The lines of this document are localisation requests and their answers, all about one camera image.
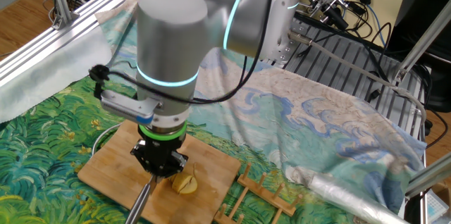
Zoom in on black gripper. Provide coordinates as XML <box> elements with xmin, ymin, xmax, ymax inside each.
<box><xmin>130</xmin><ymin>137</ymin><xmax>189</xmax><ymax>180</ymax></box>

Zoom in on steel cleaver knife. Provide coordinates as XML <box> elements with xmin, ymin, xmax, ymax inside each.
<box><xmin>125</xmin><ymin>173</ymin><xmax>159</xmax><ymax>224</ymax></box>

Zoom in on cut potato slice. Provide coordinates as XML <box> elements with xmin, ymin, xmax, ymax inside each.
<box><xmin>171</xmin><ymin>171</ymin><xmax>193</xmax><ymax>193</ymax></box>

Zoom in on bamboo cutting board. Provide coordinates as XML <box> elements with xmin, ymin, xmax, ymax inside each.
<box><xmin>77</xmin><ymin>120</ymin><xmax>242</xmax><ymax>224</ymax></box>

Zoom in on wooden peg dish rack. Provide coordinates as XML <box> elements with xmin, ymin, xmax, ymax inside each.
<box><xmin>214</xmin><ymin>162</ymin><xmax>304</xmax><ymax>224</ymax></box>

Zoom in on painted landscape tablecloth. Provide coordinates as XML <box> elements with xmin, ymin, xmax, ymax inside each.
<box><xmin>0</xmin><ymin>0</ymin><xmax>427</xmax><ymax>224</ymax></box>

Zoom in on clear plastic wrap roll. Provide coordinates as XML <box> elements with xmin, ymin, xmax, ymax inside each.
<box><xmin>306</xmin><ymin>173</ymin><xmax>409</xmax><ymax>224</ymax></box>

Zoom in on black computer case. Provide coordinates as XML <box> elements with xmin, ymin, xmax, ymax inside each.
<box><xmin>385</xmin><ymin>0</ymin><xmax>451</xmax><ymax>114</ymax></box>

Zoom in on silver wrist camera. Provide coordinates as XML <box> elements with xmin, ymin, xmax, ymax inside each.
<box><xmin>100</xmin><ymin>89</ymin><xmax>163</xmax><ymax>125</ymax></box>

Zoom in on black camera on mount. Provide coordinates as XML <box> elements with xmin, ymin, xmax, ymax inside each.
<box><xmin>306</xmin><ymin>0</ymin><xmax>350</xmax><ymax>31</ymax></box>

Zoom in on grey sheathed cable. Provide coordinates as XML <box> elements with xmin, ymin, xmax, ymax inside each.
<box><xmin>288</xmin><ymin>30</ymin><xmax>428</xmax><ymax>130</ymax></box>

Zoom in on blue cable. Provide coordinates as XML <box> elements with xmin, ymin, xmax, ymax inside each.
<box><xmin>323</xmin><ymin>0</ymin><xmax>388</xmax><ymax>49</ymax></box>

